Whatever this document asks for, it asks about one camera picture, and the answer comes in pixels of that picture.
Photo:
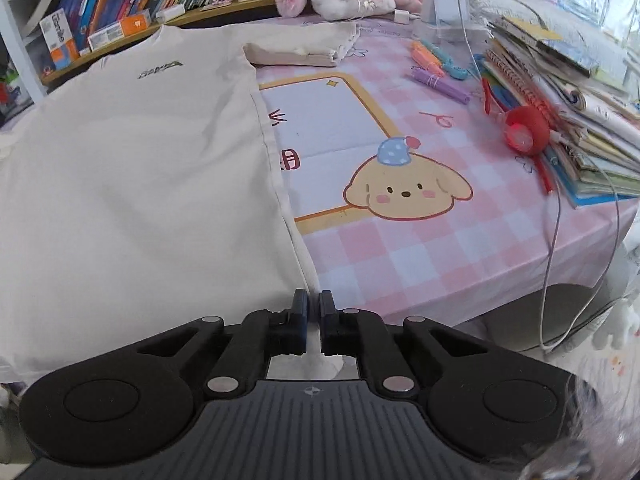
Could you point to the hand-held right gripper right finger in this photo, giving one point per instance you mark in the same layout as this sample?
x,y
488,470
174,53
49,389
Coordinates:
x,y
326,325

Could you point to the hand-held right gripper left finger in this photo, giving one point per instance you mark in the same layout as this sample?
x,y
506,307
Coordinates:
x,y
303,330

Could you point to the cream t-shirt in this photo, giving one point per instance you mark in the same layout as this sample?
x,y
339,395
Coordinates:
x,y
140,185

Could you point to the grey chair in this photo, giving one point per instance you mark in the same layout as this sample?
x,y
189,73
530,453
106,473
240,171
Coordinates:
x,y
520,320

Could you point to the purple marker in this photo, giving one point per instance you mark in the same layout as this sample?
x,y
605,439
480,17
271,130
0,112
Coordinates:
x,y
440,85

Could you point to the red round toy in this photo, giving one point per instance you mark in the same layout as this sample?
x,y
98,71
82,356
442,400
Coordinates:
x,y
527,127

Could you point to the orange marker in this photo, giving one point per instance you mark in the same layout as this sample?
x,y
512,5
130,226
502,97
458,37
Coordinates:
x,y
425,55

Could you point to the teal marker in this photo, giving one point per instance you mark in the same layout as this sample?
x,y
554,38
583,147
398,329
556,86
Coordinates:
x,y
450,65

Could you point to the white plush toy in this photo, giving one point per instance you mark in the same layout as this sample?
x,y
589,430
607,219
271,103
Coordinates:
x,y
615,325

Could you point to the white charger plug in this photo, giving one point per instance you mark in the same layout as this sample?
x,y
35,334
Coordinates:
x,y
402,15

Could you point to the wooden shelf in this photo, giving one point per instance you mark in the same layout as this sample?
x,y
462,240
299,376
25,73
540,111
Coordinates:
x,y
215,12

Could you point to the stack of books and notebooks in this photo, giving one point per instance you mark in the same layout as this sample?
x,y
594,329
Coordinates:
x,y
590,125

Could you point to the small white box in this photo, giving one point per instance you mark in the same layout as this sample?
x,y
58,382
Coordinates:
x,y
171,13

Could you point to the blue white orange box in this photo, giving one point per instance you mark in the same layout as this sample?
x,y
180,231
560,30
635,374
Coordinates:
x,y
60,40

